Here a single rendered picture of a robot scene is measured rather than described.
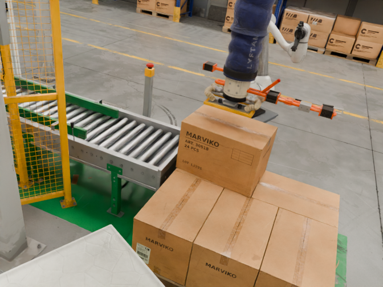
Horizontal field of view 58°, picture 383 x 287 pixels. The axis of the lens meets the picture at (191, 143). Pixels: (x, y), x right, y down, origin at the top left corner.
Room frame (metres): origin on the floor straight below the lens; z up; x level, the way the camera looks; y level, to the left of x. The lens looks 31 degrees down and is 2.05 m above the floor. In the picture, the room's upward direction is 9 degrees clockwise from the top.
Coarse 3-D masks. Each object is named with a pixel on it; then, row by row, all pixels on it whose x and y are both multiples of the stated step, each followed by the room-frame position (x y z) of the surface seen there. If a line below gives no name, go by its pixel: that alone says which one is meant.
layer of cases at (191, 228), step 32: (160, 192) 1.83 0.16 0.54; (192, 192) 1.88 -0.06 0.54; (224, 192) 1.93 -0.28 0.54; (256, 192) 1.99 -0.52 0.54; (288, 192) 2.05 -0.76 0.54; (320, 192) 2.11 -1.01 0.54; (160, 224) 1.53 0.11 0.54; (192, 224) 1.57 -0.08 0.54; (224, 224) 1.61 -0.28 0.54; (256, 224) 1.66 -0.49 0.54; (288, 224) 1.70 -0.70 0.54; (320, 224) 1.75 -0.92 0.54; (160, 256) 1.49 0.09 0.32; (192, 256) 1.42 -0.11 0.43; (224, 256) 1.37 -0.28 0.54; (256, 256) 1.39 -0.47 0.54; (288, 256) 1.43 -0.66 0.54; (320, 256) 1.47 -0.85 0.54
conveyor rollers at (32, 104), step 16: (48, 112) 2.71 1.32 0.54; (80, 112) 2.85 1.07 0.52; (96, 112) 2.84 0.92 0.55; (96, 128) 2.55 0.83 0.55; (112, 128) 2.59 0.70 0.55; (128, 128) 2.65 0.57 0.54; (96, 144) 2.36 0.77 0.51; (128, 144) 2.37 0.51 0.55; (144, 144) 2.41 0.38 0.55; (160, 144) 2.46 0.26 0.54; (144, 160) 2.20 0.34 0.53
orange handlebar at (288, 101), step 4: (216, 68) 2.54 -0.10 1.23; (220, 68) 2.53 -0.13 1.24; (216, 80) 2.26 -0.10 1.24; (220, 80) 2.28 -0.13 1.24; (224, 80) 2.28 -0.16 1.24; (220, 84) 2.24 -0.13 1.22; (224, 84) 2.23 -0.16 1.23; (252, 88) 2.21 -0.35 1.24; (248, 92) 2.17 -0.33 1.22; (252, 92) 2.16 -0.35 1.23; (256, 92) 2.15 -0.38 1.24; (264, 96) 2.13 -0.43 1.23; (280, 96) 2.14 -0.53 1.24; (280, 100) 2.09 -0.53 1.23; (284, 100) 2.09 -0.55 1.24; (288, 100) 2.08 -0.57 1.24; (292, 100) 2.09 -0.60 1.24; (296, 100) 2.11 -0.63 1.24; (288, 104) 2.08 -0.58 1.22; (292, 104) 2.07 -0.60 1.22; (296, 104) 2.06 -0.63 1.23; (312, 108) 2.03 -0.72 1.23; (316, 108) 2.03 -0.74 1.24
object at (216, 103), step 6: (204, 102) 2.15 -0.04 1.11; (210, 102) 2.14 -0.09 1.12; (216, 102) 2.15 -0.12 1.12; (222, 102) 2.16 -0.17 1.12; (222, 108) 2.10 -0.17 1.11; (228, 108) 2.09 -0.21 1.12; (234, 108) 2.10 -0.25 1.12; (240, 108) 2.10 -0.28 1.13; (240, 114) 2.06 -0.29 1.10; (246, 114) 2.05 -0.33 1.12; (252, 114) 2.06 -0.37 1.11
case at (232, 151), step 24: (192, 120) 2.19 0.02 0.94; (216, 120) 2.25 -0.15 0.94; (240, 120) 2.31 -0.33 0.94; (192, 144) 2.11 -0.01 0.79; (216, 144) 2.04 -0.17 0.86; (240, 144) 1.98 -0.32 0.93; (264, 144) 2.00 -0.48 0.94; (192, 168) 2.10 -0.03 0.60; (216, 168) 2.03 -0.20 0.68; (240, 168) 1.97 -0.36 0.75; (264, 168) 2.23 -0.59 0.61; (240, 192) 1.95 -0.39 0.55
